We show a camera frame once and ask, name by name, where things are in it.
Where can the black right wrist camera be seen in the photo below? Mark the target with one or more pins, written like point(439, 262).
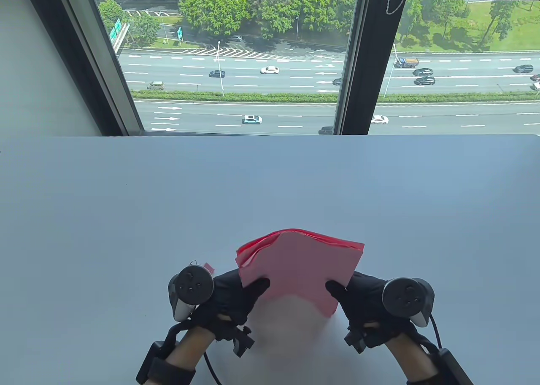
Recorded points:
point(356, 340)

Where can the person's left hand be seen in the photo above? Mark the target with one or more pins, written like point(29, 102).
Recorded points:
point(228, 305)

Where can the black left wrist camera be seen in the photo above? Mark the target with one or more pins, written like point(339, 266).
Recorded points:
point(242, 343)

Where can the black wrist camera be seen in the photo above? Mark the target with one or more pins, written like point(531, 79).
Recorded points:
point(356, 340)
point(242, 343)

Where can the black and white right controller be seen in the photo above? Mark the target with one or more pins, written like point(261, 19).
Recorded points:
point(405, 296)

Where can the stack of pink paper sheets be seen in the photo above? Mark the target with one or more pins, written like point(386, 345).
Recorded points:
point(295, 267)

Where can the person's right hand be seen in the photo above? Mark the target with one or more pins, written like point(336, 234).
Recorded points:
point(365, 305)

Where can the pink binder clip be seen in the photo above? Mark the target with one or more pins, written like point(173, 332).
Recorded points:
point(209, 268)

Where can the person's left forearm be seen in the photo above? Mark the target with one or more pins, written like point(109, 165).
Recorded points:
point(190, 347)

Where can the black and white controller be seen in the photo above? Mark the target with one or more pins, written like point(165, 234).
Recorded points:
point(405, 296)
point(192, 286)

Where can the dark window frame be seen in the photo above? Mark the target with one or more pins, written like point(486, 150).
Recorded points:
point(367, 64)

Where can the person's right forearm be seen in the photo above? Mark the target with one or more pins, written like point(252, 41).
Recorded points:
point(409, 355)

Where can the black and white left controller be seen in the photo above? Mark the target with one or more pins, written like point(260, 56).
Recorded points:
point(192, 286)

